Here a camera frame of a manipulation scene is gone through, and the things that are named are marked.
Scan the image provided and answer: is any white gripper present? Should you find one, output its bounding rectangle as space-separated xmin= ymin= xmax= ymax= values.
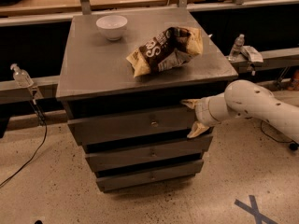
xmin=180 ymin=98 xmax=218 ymax=139

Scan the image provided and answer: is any grey top drawer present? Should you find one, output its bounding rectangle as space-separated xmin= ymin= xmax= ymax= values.
xmin=67 ymin=105 xmax=216 ymax=147

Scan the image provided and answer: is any clear sanitizer pump bottle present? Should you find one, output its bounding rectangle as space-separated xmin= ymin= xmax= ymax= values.
xmin=10 ymin=63 xmax=34 ymax=88

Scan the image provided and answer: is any clear plastic water bottle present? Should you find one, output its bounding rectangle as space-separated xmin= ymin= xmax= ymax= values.
xmin=228 ymin=34 xmax=245 ymax=62

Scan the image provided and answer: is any brown yellow chip bag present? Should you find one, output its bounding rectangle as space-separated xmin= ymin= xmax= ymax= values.
xmin=126 ymin=27 xmax=203 ymax=77

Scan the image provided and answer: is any grey middle drawer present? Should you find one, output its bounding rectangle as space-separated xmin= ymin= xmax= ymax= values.
xmin=85 ymin=134 xmax=212 ymax=172

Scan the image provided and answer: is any blue tape cross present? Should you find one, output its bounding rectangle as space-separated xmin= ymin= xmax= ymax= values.
xmin=235 ymin=195 xmax=278 ymax=224

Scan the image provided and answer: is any crumpled paper on rail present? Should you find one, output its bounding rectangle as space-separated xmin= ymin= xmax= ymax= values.
xmin=241 ymin=46 xmax=263 ymax=63

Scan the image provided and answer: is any black cable right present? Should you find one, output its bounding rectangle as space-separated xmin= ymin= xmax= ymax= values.
xmin=260 ymin=119 xmax=299 ymax=151

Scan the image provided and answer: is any white ceramic bowl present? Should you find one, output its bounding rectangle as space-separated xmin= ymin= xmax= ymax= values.
xmin=96 ymin=15 xmax=128 ymax=41

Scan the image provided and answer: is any black floor cable left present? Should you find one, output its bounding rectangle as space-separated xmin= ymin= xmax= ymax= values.
xmin=0 ymin=100 xmax=49 ymax=189

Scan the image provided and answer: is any grey drawer cabinet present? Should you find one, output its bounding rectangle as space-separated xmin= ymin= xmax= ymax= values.
xmin=56 ymin=8 xmax=237 ymax=179

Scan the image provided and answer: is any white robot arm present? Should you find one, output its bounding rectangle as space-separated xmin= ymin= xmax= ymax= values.
xmin=181 ymin=80 xmax=299 ymax=143

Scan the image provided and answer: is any grey metal rail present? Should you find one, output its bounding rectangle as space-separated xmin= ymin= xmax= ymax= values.
xmin=0 ymin=48 xmax=299 ymax=105

